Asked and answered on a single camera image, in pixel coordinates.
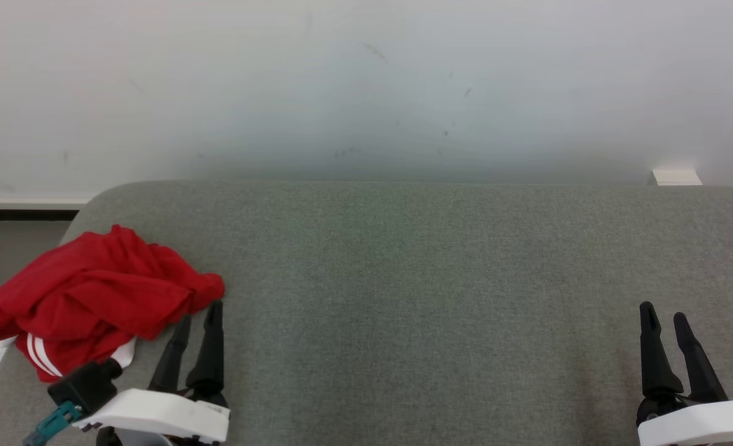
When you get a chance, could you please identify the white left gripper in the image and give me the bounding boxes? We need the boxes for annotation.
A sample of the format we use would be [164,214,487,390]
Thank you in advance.
[78,300,231,444]

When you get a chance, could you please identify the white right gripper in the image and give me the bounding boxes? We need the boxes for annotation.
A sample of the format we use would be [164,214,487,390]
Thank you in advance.
[636,301,733,446]

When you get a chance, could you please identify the red polo shirt white trim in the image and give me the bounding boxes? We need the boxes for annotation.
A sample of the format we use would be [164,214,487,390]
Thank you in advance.
[14,273,226,382]

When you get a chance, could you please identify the red shorts white waistband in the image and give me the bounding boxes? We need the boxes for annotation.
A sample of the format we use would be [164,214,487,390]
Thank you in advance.
[0,224,193,344]

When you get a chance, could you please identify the teal left cable connector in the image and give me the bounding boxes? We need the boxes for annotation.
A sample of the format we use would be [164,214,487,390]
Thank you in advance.
[22,401,86,446]

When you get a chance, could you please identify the white wall socket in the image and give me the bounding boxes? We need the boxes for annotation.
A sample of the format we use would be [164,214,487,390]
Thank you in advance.
[648,168,703,186]

